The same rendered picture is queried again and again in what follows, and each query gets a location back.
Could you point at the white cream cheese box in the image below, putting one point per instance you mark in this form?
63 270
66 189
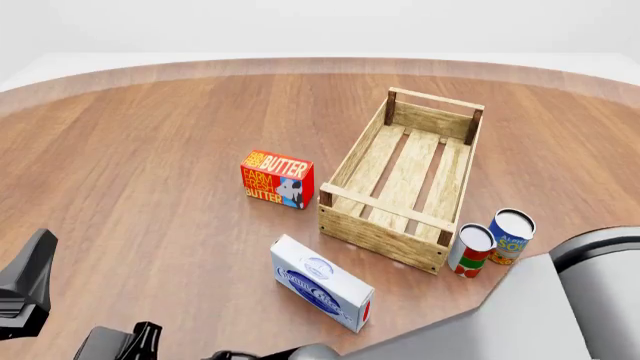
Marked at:
320 285

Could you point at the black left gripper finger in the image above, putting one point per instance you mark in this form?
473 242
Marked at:
146 339
32 262

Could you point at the tomato print tin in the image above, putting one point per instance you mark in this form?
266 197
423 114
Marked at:
470 258

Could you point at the wooden slat tray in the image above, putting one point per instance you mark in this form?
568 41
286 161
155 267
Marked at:
406 168

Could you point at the silver-grey right robot arm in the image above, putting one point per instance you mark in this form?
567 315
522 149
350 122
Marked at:
525 318

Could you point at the red butter box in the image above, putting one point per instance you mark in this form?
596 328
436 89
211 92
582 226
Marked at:
272 180

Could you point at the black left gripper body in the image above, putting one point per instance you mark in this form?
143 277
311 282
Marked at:
20 315

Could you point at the small flat plate on stalk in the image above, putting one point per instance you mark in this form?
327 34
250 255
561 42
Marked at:
107 345

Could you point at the blue alphabet soup tin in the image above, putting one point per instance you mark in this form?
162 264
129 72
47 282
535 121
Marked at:
512 243

